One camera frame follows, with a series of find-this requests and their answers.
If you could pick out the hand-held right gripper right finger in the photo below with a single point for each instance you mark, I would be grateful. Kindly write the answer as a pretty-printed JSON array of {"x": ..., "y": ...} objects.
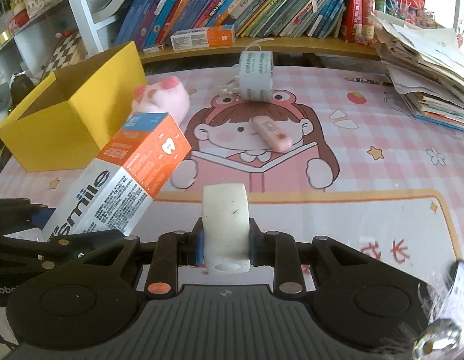
[{"x": 254, "y": 246}]

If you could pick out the blurry silver round object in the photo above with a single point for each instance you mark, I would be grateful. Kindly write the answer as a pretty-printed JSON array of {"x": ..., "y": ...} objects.
[{"x": 438, "y": 339}]

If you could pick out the white and orange toothpaste box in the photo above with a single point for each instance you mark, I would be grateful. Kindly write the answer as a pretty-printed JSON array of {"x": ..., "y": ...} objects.
[{"x": 134, "y": 165}]

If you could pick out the yellow cardboard box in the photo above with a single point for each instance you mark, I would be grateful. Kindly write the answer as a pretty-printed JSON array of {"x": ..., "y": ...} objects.
[{"x": 48, "y": 138}]

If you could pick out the brown and white chessboard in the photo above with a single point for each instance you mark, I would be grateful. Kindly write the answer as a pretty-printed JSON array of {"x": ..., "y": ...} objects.
[{"x": 63, "y": 50}]

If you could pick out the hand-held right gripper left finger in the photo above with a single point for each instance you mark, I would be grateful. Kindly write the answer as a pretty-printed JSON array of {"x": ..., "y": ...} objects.
[{"x": 198, "y": 245}]

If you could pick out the row of books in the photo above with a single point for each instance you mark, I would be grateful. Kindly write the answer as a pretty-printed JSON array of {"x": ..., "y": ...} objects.
[{"x": 254, "y": 3}]

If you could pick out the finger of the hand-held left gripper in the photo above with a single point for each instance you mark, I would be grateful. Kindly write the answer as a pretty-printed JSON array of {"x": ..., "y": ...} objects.
[
  {"x": 48, "y": 253},
  {"x": 22, "y": 215}
]

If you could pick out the white bookshelf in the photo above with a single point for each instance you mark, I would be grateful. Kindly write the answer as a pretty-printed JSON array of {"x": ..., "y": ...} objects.
[{"x": 82, "y": 7}]

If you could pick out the pink checked table mat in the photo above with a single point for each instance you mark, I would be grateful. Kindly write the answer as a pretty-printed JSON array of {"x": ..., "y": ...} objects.
[{"x": 367, "y": 195}]

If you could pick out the white printed tape roll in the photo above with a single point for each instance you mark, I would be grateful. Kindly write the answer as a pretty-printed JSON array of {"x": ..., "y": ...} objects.
[{"x": 256, "y": 71}]

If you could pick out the long white orange toothpaste box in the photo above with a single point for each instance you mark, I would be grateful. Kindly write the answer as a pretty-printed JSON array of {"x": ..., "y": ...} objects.
[{"x": 202, "y": 37}]

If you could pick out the pencil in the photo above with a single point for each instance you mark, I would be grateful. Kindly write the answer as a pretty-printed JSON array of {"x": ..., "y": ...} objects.
[{"x": 367, "y": 81}]

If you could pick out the pink plush toy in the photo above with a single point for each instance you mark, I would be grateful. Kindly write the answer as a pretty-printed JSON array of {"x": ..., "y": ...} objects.
[{"x": 168, "y": 97}]

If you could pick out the stack of papers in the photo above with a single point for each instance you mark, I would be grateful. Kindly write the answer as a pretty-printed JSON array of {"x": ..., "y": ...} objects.
[{"x": 427, "y": 63}]

